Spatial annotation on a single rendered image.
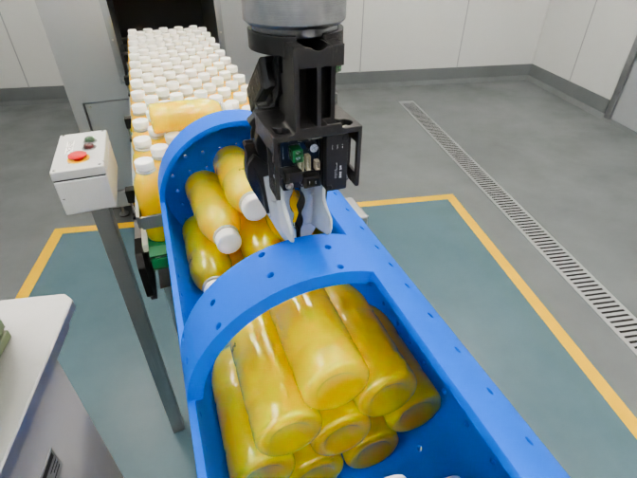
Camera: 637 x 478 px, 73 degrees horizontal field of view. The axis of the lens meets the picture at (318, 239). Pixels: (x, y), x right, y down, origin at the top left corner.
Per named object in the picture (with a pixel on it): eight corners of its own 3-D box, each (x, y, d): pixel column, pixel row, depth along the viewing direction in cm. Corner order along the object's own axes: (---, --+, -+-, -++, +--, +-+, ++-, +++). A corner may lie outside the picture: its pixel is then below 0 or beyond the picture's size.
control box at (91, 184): (66, 215, 90) (47, 172, 84) (74, 174, 105) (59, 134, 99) (117, 207, 93) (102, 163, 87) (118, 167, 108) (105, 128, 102)
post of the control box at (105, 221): (172, 432, 156) (84, 194, 97) (172, 423, 159) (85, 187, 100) (184, 430, 157) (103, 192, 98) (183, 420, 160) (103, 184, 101)
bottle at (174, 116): (145, 97, 99) (222, 89, 104) (149, 116, 105) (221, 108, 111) (152, 121, 96) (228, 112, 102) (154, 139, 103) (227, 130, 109)
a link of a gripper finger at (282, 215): (282, 280, 41) (276, 196, 35) (265, 245, 45) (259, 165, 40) (313, 272, 42) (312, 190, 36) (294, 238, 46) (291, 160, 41)
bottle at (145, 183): (178, 224, 105) (162, 158, 95) (177, 240, 100) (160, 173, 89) (149, 228, 104) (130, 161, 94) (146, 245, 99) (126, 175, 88)
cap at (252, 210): (265, 213, 67) (268, 219, 66) (241, 217, 66) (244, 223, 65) (264, 191, 65) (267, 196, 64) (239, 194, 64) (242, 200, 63)
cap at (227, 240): (222, 224, 66) (225, 230, 64) (244, 231, 68) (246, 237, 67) (209, 244, 67) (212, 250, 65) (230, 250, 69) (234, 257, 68)
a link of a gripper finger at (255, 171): (252, 216, 41) (243, 128, 36) (248, 209, 42) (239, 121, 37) (299, 208, 42) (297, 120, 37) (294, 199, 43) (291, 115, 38)
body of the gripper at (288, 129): (273, 209, 34) (262, 45, 27) (249, 163, 40) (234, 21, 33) (361, 192, 36) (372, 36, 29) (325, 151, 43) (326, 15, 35)
